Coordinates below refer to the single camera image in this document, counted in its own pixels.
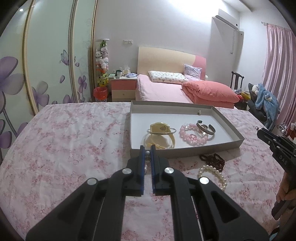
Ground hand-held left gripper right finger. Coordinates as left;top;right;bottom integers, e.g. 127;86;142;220
151;145;270;241

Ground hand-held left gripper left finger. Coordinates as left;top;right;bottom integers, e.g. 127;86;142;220
25;145;145;241

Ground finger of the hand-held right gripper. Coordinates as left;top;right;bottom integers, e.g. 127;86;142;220
257;127;296;158

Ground small pearl bead string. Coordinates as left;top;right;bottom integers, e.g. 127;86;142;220
144;150;151;176

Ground thin silver bangle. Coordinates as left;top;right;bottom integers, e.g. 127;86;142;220
147;126;177;135

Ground cream plastic bangle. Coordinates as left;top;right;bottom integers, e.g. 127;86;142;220
144;122;177;150

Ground pink bead bracelet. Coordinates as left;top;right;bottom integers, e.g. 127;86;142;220
179;123;209;146

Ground white pearl bracelet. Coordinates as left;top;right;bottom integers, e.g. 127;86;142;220
198;165;228;191

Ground grey cardboard tray box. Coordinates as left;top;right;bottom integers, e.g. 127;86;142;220
130;100;245;159

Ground dark red bead bracelet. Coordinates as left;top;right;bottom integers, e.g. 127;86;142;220
199;153;225;172

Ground wide silver cuff bracelet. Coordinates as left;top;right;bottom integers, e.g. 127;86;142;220
196;120;217;141

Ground person's right hand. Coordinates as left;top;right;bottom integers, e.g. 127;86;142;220
276;171;296;202

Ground metal rack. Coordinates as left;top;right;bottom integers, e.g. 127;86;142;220
277;123;296;140

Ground dark grey armchair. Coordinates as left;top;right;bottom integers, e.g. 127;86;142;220
247;83;269;121

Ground blue fleece garment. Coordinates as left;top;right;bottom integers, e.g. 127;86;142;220
254;83;281;131

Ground red and yellow bag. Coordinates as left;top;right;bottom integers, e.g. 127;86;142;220
234;91;251;101

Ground dark wooden chair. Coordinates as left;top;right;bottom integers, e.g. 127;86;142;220
230;71;249;111

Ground pink curtain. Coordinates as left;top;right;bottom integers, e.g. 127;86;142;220
261;24;296;131

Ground folded pink quilt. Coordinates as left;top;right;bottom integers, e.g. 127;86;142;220
181;80;240;109

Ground pink bed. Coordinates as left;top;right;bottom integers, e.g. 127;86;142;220
135;74;197;104

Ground pink and beige nightstand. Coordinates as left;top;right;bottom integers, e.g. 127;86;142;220
110;76;137;101

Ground red lined waste bin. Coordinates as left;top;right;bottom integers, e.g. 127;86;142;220
93;86;109;102

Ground white patterned pillow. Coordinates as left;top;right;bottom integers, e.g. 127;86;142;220
148;71;189;83

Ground purple patterned pillow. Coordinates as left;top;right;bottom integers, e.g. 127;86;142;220
183;64;202;80

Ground curtain rod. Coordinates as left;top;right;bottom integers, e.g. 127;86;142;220
261;21;292;30

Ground beige and pink headboard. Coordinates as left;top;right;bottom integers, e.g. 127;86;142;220
137;46;207;80

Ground plush toy tower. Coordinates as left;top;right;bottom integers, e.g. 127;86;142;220
95;39;110;88

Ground white air conditioner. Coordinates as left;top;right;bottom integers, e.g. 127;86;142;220
215;9;240;30

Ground floral sliding door wardrobe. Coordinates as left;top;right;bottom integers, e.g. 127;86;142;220
0;0;98;163

